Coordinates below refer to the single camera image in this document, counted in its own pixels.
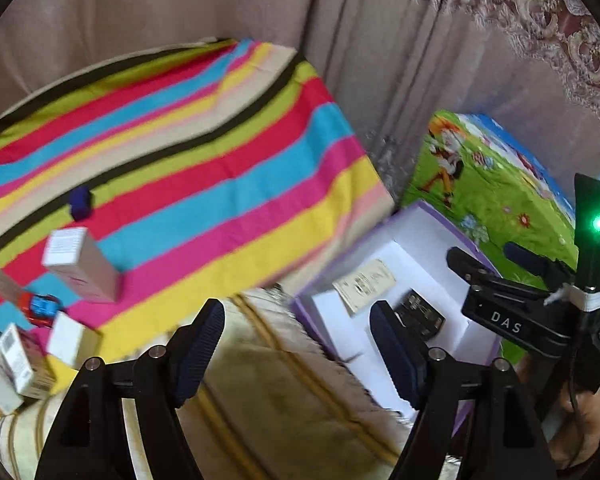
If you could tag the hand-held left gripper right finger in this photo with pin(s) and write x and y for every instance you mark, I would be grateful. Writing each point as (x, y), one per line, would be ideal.
(400, 360)

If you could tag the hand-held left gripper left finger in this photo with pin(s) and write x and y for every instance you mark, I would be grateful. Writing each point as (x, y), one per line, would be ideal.
(200, 355)

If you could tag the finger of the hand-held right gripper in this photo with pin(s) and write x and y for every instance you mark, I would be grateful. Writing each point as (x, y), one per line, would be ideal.
(525, 257)
(467, 262)

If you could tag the red and blue toy car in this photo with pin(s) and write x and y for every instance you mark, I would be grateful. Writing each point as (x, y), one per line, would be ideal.
(40, 307)

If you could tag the white barcode carton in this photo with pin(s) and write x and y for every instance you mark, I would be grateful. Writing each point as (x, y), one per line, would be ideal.
(17, 360)

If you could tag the person's right hand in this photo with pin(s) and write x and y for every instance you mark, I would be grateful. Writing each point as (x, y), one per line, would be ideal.
(585, 425)

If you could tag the black rectangular item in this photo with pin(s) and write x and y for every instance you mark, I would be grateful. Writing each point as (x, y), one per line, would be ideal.
(422, 315)

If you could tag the purple and white box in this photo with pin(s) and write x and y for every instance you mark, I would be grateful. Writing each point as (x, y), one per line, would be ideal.
(420, 235)

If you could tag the cream paper card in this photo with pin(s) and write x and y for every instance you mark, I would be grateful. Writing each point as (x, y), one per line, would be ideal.
(365, 286)

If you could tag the beige striped sofa cushion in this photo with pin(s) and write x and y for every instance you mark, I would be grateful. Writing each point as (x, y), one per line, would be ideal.
(285, 385)

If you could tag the plain white carton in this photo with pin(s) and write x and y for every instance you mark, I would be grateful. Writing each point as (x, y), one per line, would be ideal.
(72, 337)

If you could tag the white carton pink print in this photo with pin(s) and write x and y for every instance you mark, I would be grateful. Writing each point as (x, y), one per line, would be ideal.
(80, 265)

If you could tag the small blue block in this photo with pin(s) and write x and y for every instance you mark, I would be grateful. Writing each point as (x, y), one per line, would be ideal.
(81, 203)

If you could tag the multicolour striped cloth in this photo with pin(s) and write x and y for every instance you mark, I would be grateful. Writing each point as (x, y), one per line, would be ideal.
(230, 160)

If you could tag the small white carton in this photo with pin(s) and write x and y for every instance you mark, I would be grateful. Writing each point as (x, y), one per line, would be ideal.
(2, 282)

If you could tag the embroidered patterned curtain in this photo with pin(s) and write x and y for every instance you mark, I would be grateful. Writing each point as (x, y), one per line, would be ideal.
(540, 15)

